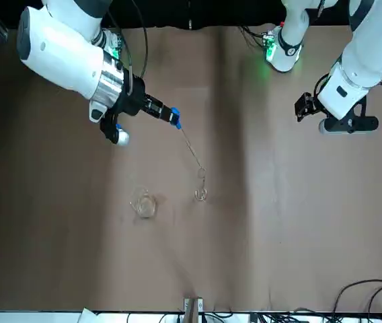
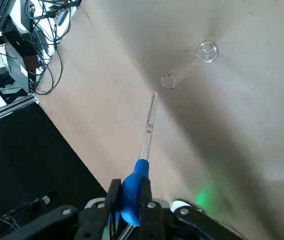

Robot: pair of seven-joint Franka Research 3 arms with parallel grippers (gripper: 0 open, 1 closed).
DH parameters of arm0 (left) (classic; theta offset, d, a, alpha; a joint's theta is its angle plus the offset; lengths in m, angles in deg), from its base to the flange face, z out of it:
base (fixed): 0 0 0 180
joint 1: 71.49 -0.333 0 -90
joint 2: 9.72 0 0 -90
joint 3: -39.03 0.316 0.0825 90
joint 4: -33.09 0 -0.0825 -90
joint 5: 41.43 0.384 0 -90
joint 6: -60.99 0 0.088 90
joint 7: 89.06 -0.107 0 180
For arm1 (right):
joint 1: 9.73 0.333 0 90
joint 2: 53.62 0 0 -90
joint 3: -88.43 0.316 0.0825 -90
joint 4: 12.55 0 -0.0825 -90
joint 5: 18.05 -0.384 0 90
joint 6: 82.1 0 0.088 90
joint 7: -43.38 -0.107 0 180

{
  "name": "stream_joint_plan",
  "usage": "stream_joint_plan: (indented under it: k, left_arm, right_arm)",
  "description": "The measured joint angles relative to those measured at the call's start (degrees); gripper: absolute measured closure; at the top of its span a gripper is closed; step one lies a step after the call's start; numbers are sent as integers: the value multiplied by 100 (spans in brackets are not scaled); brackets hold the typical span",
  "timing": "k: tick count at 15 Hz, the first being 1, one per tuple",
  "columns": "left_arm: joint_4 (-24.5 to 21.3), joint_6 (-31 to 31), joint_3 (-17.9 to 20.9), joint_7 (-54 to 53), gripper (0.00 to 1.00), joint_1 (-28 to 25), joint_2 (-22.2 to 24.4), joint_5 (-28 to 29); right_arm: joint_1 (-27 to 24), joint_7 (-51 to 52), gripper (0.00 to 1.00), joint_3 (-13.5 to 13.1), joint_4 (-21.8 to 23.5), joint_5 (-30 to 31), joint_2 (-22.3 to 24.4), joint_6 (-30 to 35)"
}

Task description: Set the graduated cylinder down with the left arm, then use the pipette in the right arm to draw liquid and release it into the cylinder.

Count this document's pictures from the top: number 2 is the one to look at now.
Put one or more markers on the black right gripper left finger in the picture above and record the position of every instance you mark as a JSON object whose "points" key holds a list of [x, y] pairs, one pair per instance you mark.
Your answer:
{"points": [[94, 217]]}

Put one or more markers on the glass pipette blue bulb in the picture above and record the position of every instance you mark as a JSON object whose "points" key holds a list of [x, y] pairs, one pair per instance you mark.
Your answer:
{"points": [[134, 185]]}

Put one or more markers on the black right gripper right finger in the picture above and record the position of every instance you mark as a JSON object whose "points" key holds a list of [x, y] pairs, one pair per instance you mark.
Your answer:
{"points": [[154, 220]]}

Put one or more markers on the aluminium frame post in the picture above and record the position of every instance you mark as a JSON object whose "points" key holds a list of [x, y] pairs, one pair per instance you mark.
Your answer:
{"points": [[12, 110]]}

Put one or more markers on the grey USB hub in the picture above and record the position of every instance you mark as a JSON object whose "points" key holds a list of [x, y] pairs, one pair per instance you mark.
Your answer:
{"points": [[61, 17]]}

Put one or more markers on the black mini computer red logo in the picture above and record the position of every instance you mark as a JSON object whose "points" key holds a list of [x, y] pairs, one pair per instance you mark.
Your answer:
{"points": [[19, 75]]}

